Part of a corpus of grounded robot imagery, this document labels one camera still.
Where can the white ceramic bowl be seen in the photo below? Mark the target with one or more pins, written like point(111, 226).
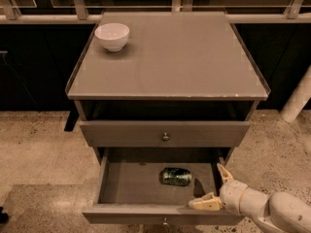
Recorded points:
point(112, 36)

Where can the black object at floor edge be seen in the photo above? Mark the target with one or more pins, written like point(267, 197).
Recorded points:
point(3, 216)

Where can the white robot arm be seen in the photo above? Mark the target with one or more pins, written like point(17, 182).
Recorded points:
point(279, 212)

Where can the green soda can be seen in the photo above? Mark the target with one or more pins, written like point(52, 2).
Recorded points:
point(175, 176)

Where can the brass drawer knob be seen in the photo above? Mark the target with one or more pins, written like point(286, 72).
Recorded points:
point(165, 222)
point(165, 137)

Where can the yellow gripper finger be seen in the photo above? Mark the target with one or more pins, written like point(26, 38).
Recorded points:
point(208, 202)
point(225, 174)

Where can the brass top drawer knob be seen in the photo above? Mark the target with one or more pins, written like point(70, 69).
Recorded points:
point(165, 137)

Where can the white cylindrical post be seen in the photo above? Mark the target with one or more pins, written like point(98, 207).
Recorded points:
point(299, 98)

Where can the metal window railing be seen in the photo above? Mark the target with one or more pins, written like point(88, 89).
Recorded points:
point(88, 11)

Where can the grey drawer cabinet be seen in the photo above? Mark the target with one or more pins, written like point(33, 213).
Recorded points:
point(174, 67)

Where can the grey top drawer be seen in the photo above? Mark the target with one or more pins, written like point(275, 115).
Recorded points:
point(148, 134)

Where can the brass middle drawer knob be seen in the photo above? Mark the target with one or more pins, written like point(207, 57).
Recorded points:
point(165, 222)

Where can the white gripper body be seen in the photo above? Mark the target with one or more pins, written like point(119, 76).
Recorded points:
point(232, 195)

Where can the open grey middle drawer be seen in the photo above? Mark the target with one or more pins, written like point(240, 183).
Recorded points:
point(130, 192)

